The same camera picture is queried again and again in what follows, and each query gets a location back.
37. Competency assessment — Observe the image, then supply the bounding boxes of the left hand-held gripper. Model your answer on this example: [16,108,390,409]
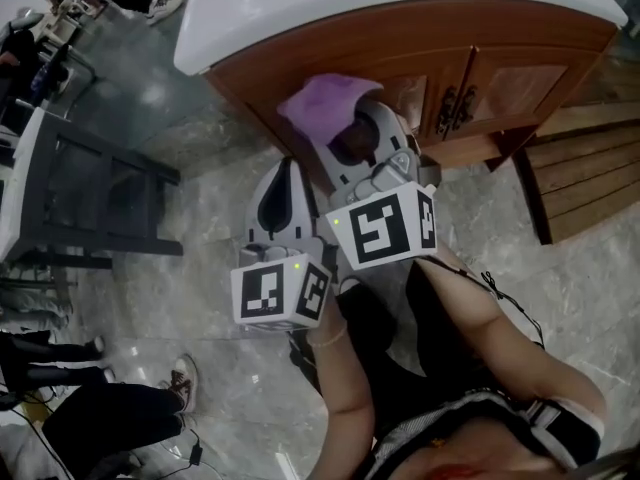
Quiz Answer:
[228,156,335,333]

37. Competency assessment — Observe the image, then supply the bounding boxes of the beaded bracelet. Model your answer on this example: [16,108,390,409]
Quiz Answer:
[307,325,349,349]

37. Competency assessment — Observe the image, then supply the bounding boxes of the purple cloth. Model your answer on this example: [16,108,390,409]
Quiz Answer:
[276,73,385,145]

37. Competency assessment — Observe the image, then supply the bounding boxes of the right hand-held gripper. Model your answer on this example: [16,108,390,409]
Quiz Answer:
[309,100,443,273]

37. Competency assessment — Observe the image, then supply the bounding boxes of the person's legs black trousers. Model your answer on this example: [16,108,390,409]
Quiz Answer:
[289,262,501,419]

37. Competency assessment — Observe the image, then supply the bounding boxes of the person's right forearm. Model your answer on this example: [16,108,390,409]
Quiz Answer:
[412,247,506,349]

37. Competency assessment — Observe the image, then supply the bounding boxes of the person's left forearm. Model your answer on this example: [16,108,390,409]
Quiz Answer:
[305,307,384,414]

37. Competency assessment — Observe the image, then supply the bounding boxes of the wooden slatted platform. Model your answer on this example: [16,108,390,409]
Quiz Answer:
[514,95,640,247]

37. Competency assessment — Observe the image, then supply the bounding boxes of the thin black cable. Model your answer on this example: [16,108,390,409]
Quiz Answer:
[479,270,546,349]

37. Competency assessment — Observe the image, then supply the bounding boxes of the person's torso grey mesh top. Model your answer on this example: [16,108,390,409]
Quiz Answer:
[369,387,606,480]

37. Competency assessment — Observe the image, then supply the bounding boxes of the wooden vanity cabinet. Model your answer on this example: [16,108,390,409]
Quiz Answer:
[204,0,621,172]

